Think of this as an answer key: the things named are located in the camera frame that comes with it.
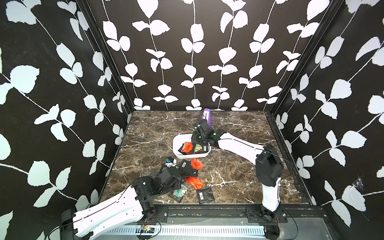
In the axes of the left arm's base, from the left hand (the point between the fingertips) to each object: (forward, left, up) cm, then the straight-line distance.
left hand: (183, 177), depth 76 cm
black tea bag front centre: (-7, -12, -10) cm, 17 cm away
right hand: (+23, -4, +3) cm, 24 cm away
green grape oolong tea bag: (-4, +2, -11) cm, 12 cm away
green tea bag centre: (+21, -9, -6) cm, 24 cm away
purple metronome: (+38, -16, +6) cm, 42 cm away
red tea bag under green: (0, -6, -10) cm, 12 cm away
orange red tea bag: (+22, -2, -7) cm, 24 cm away
